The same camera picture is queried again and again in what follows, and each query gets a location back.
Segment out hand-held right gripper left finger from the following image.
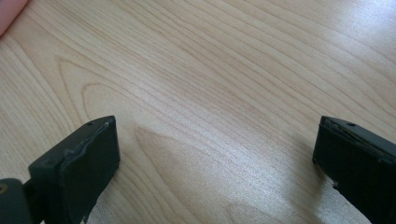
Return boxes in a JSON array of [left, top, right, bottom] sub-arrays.
[[28, 115, 121, 224]]

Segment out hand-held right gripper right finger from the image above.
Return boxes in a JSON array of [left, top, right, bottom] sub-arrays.
[[312, 115, 396, 224]]

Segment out pink object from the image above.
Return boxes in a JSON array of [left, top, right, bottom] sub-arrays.
[[0, 0, 30, 36]]

